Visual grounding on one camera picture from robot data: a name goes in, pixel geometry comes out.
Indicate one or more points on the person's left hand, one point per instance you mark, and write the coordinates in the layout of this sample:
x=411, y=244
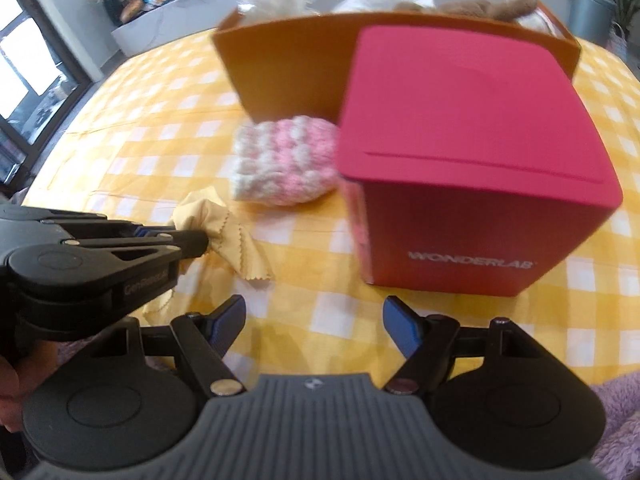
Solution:
x=12, y=390

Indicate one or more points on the yellow cleaning cloth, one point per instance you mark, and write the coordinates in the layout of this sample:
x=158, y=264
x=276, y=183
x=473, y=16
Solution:
x=235, y=245

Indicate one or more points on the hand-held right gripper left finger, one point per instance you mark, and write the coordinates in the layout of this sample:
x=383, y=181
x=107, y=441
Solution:
x=227, y=317

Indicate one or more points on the potted plant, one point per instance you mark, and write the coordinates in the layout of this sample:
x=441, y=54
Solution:
x=622, y=15

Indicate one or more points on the grey trash bin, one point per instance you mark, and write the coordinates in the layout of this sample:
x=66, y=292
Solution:
x=591, y=10

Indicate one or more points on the yellow checked tablecloth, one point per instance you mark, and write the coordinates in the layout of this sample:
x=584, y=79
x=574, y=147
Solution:
x=300, y=280

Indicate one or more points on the pink white knitted pouch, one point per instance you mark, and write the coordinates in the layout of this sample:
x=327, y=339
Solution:
x=285, y=160

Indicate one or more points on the orange cardboard box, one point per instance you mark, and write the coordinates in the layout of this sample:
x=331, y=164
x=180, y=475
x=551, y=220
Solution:
x=290, y=65

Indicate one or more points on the red box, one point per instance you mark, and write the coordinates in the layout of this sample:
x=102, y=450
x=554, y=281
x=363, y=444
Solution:
x=475, y=135

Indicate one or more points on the purple fuzzy blanket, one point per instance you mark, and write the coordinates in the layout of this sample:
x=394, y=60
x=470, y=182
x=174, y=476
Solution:
x=620, y=410

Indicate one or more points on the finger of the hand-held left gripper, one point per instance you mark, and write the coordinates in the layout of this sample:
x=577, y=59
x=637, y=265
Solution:
x=142, y=232
x=170, y=247

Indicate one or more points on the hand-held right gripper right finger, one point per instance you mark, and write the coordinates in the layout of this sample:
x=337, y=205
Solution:
x=400, y=322

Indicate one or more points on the brown plush toy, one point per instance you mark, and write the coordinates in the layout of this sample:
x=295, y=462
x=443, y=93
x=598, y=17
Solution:
x=480, y=6

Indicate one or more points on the window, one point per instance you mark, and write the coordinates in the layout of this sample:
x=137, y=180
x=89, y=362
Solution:
x=30, y=60

